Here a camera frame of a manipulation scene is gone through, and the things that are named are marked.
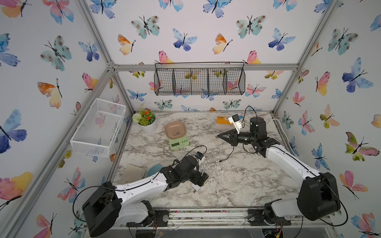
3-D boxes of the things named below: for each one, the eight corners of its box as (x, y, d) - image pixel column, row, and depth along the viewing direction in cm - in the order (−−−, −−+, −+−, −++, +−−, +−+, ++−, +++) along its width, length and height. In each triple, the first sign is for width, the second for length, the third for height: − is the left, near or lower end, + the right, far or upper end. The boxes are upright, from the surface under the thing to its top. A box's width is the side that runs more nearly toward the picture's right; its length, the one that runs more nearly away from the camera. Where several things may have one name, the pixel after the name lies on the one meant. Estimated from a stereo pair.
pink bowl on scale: (164, 141, 105) (163, 137, 101) (166, 125, 115) (165, 121, 110) (185, 141, 105) (185, 137, 101) (186, 125, 115) (186, 121, 110)
